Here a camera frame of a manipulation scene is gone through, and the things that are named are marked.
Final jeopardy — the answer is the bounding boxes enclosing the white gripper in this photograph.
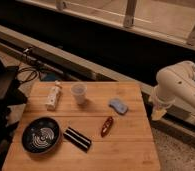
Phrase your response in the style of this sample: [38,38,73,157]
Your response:
[149,86,175,121]

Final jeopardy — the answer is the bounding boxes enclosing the white bottle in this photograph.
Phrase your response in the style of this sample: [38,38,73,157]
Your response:
[45,81,62,111]

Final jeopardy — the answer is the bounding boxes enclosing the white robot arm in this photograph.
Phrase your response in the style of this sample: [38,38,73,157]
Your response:
[149,61,195,121]

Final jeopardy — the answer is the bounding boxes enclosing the dark ceramic patterned bowl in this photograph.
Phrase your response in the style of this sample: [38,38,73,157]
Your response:
[21,117,61,154]

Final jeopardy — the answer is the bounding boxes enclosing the blue sponge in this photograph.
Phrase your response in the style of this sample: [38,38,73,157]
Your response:
[109,98,128,115]

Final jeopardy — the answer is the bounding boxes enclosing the red pocket knife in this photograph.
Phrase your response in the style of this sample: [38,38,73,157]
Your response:
[101,117,114,137]

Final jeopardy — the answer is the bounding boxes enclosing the translucent plastic cup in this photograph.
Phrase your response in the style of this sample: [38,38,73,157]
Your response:
[70,83,87,105]

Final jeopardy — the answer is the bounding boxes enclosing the black white striped block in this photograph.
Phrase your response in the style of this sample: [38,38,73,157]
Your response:
[63,127,92,152]

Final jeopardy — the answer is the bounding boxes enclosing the black equipment at left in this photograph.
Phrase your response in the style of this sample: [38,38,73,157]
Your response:
[0,46,28,161]

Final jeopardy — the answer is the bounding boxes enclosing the black cables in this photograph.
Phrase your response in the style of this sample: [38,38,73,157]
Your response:
[16,47,48,84]

